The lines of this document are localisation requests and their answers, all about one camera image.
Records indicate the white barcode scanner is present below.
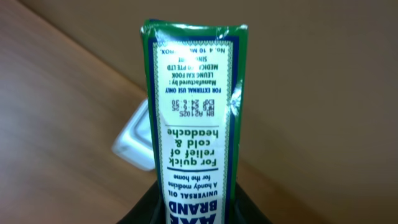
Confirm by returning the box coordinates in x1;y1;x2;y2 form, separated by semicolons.
112;99;155;171

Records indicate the green white small box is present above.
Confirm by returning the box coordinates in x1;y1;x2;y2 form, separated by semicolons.
141;19;248;224

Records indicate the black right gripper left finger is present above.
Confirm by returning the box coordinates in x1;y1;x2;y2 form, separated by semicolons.
117;181;165;224

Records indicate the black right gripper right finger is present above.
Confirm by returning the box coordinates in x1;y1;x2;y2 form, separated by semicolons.
232;183;272;224

